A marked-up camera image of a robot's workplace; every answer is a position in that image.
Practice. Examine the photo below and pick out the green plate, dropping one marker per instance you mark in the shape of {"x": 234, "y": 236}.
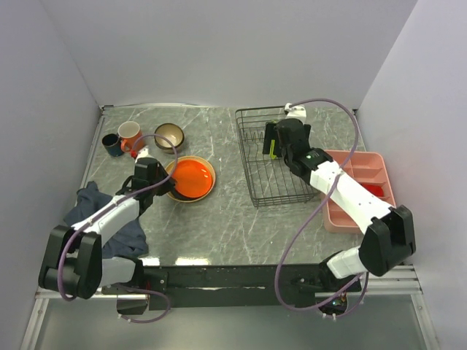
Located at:
{"x": 272, "y": 150}

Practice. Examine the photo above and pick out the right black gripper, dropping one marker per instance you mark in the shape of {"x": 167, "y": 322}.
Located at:
{"x": 271, "y": 133}

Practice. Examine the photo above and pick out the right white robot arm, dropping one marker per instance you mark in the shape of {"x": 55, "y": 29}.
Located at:
{"x": 343, "y": 178}

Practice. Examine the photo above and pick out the orange plate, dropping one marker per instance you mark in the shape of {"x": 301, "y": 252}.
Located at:
{"x": 193, "y": 178}

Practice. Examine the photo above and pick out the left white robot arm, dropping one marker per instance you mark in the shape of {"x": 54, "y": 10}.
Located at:
{"x": 73, "y": 264}

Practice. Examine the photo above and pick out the pink divided tray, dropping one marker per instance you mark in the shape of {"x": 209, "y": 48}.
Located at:
{"x": 364, "y": 168}

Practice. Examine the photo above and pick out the black wire dish rack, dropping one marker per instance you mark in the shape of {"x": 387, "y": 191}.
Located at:
{"x": 269, "y": 180}

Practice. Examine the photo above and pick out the clear glass plate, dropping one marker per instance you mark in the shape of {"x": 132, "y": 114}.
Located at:
{"x": 290, "y": 163}

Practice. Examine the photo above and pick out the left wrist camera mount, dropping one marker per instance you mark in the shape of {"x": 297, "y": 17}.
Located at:
{"x": 144, "y": 152}

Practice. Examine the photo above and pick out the orange mug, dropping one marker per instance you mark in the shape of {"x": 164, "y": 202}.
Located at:
{"x": 129, "y": 132}

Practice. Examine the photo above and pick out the dark brown patterned bowl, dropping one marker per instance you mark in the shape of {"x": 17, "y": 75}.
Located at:
{"x": 169, "y": 133}

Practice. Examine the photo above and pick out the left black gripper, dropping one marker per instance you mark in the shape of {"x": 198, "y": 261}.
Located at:
{"x": 169, "y": 184}

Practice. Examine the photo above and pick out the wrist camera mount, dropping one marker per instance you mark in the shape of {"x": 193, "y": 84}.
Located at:
{"x": 295, "y": 112}
{"x": 144, "y": 152}

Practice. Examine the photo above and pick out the blue cloth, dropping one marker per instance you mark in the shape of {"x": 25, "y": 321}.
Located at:
{"x": 129, "y": 241}

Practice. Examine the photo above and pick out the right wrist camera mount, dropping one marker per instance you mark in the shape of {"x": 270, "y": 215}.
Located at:
{"x": 295, "y": 112}

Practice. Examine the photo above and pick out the beige plate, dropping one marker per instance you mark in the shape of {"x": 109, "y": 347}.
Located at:
{"x": 171, "y": 166}

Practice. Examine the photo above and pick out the red item in tray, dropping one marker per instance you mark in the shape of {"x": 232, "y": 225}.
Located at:
{"x": 375, "y": 190}

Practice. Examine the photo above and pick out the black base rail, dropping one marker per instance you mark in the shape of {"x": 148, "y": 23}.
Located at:
{"x": 198, "y": 286}

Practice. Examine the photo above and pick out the dark blue mug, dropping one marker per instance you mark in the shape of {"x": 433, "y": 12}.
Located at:
{"x": 112, "y": 144}

